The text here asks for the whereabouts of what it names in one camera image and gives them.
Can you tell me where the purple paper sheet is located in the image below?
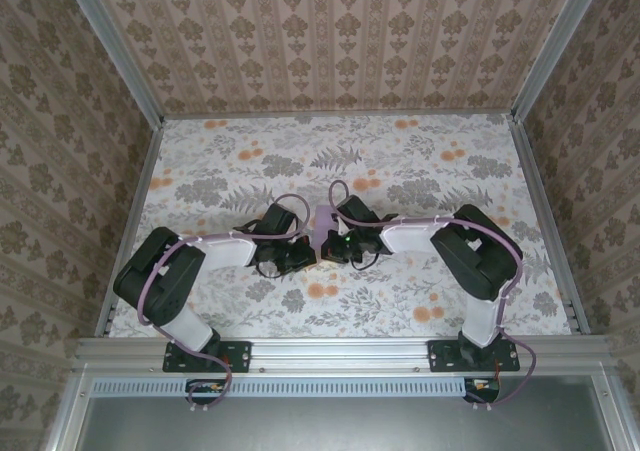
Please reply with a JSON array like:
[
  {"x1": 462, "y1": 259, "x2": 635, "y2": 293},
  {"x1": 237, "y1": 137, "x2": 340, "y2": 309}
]
[{"x1": 315, "y1": 203, "x2": 346, "y2": 268}]

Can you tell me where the floral table mat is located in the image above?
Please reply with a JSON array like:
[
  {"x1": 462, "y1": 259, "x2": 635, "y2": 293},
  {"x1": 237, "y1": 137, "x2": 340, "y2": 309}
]
[{"x1": 106, "y1": 114, "x2": 575, "y2": 340}]

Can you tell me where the grey metal panel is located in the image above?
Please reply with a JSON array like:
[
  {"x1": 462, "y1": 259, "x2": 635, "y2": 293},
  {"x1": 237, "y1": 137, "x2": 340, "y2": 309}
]
[{"x1": 74, "y1": 376, "x2": 617, "y2": 451}]

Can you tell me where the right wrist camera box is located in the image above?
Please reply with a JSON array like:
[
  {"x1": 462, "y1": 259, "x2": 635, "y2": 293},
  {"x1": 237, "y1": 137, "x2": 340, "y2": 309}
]
[{"x1": 335, "y1": 220, "x2": 359, "y2": 252}]

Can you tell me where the left wrist thin black cable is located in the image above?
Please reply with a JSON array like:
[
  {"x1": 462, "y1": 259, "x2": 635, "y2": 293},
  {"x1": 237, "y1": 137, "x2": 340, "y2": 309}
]
[{"x1": 255, "y1": 258, "x2": 284, "y2": 278}]

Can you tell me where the aluminium mounting rail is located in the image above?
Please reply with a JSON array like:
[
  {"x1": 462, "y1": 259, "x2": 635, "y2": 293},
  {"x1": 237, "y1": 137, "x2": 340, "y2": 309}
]
[{"x1": 73, "y1": 334, "x2": 615, "y2": 375}]

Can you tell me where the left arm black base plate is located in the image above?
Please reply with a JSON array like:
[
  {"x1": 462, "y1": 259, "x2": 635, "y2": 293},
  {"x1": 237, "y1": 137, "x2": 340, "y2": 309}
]
[{"x1": 163, "y1": 339, "x2": 252, "y2": 374}]

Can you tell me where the white slotted cable duct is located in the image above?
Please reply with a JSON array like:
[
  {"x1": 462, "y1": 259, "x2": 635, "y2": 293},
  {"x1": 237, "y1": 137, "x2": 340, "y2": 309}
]
[{"x1": 91, "y1": 376, "x2": 503, "y2": 398}]

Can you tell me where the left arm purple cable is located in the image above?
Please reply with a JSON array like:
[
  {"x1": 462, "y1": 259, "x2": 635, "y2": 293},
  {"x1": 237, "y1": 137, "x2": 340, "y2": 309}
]
[{"x1": 135, "y1": 192, "x2": 310, "y2": 413}]

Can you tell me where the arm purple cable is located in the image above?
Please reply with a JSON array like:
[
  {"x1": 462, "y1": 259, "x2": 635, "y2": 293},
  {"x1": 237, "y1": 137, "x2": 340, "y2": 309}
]
[
  {"x1": 327, "y1": 179, "x2": 540, "y2": 412},
  {"x1": 135, "y1": 192, "x2": 310, "y2": 413}
]

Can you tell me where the aluminium side rail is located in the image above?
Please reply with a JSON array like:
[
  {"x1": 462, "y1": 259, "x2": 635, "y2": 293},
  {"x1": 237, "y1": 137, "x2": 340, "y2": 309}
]
[
  {"x1": 93, "y1": 118, "x2": 167, "y2": 338},
  {"x1": 505, "y1": 113, "x2": 592, "y2": 336}
]

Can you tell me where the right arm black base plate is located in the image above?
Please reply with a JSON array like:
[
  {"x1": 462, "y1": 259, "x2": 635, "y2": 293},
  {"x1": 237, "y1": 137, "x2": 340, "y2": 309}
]
[{"x1": 428, "y1": 339, "x2": 521, "y2": 374}]

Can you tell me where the aluminium frame post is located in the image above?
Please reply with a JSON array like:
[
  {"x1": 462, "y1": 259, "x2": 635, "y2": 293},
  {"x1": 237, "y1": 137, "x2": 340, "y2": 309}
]
[
  {"x1": 508, "y1": 0, "x2": 610, "y2": 123},
  {"x1": 59, "y1": 0, "x2": 166, "y2": 126}
]

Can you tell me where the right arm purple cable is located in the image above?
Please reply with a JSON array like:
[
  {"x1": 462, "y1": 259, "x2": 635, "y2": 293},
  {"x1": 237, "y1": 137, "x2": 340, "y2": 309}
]
[{"x1": 327, "y1": 179, "x2": 540, "y2": 412}]

